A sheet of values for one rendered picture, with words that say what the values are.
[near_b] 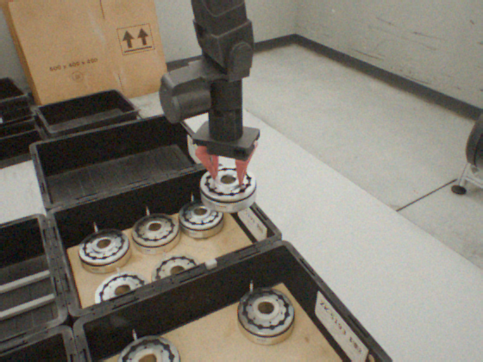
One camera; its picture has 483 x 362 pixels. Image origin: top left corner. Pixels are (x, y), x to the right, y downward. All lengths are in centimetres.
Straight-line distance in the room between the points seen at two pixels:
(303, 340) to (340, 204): 58
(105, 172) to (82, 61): 233
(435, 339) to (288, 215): 48
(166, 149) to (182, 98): 68
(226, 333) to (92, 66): 293
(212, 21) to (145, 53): 306
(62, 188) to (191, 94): 65
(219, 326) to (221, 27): 51
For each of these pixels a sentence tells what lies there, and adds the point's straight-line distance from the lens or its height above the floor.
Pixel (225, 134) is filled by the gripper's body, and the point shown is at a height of 116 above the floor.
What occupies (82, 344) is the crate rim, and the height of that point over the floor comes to 93.
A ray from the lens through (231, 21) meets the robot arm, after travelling 60.
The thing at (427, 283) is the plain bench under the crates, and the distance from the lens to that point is 114.
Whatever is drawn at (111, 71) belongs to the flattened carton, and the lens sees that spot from 356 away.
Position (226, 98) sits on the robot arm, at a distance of 66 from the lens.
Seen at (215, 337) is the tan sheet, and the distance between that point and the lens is 81.
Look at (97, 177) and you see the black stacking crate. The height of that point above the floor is 83.
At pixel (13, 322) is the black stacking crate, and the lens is 93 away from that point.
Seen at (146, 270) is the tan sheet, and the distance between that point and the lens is 92.
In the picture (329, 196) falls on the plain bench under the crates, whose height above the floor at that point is 70.
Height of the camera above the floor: 150
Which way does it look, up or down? 37 degrees down
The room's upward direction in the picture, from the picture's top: straight up
